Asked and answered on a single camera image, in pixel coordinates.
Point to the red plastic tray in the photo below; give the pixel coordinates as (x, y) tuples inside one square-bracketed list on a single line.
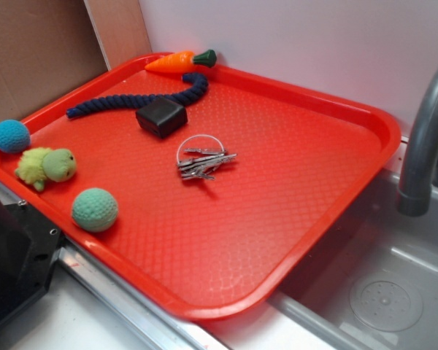
[(210, 249)]

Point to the silver key bunch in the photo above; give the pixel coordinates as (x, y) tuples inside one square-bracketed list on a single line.
[(201, 162)]

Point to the black cube block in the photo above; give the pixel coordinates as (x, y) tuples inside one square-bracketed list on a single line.
[(162, 117)]

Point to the orange toy carrot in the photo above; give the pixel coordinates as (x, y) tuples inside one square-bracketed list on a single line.
[(182, 62)]

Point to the teal knitted ball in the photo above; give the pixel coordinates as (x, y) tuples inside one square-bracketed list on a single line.
[(95, 210)]

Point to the green plush turtle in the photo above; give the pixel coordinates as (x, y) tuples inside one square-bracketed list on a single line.
[(39, 165)]

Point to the grey sink faucet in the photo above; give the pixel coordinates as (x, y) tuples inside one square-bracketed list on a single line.
[(419, 172)]

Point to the grey toy sink basin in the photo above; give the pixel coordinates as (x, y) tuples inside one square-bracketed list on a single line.
[(371, 282)]

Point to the blue knitted ball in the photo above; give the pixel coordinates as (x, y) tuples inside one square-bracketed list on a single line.
[(14, 137)]

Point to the brown cardboard panel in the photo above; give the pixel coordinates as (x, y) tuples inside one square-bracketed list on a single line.
[(48, 48)]

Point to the dark blue rope toy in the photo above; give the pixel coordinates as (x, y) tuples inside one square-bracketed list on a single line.
[(199, 87)]

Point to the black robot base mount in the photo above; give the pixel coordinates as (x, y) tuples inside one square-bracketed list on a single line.
[(29, 244)]

